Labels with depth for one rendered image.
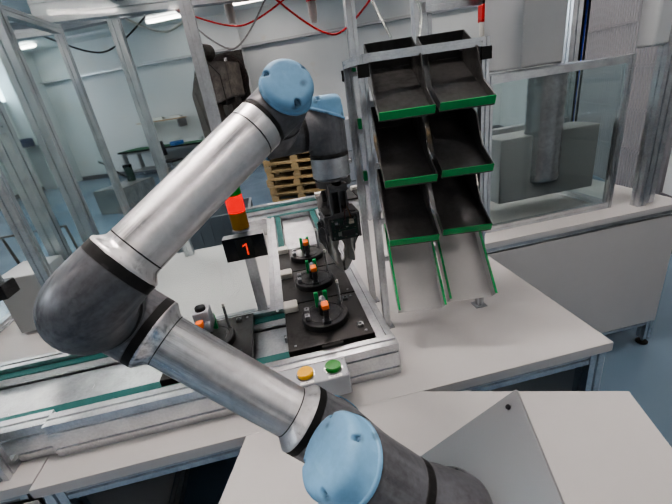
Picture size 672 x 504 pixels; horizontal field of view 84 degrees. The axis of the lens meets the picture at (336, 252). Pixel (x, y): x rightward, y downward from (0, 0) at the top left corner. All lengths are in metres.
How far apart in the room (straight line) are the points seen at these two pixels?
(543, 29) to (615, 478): 1.63
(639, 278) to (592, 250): 0.39
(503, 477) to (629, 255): 1.86
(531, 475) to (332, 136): 0.60
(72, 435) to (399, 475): 0.86
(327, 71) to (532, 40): 9.27
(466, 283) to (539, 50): 1.17
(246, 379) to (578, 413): 0.75
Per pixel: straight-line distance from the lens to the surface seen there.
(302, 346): 1.04
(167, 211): 0.50
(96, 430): 1.17
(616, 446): 1.02
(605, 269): 2.32
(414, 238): 1.00
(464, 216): 1.11
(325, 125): 0.70
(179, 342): 0.62
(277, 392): 0.63
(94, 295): 0.50
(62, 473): 1.20
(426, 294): 1.10
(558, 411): 1.05
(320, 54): 11.04
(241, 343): 1.12
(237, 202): 1.08
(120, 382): 1.28
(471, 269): 1.17
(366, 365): 1.04
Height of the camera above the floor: 1.59
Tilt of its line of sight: 24 degrees down
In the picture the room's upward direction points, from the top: 9 degrees counter-clockwise
